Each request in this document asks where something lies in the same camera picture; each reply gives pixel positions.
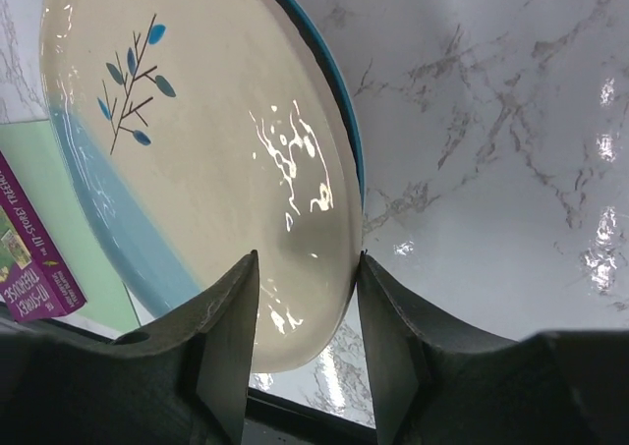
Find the watermelon pattern plate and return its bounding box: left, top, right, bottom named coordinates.
left=275, top=0, right=366, bottom=204

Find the purple treehouse book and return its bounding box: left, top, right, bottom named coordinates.
left=1, top=159, right=86, bottom=322

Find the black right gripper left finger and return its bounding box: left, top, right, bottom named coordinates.
left=1, top=253, right=259, bottom=444

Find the blue white floral plate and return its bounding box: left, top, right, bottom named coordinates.
left=40, top=0, right=363, bottom=373

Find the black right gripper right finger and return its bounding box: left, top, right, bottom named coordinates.
left=357, top=255, right=628, bottom=444

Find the green clipboard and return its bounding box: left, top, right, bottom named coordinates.
left=1, top=121, right=140, bottom=333

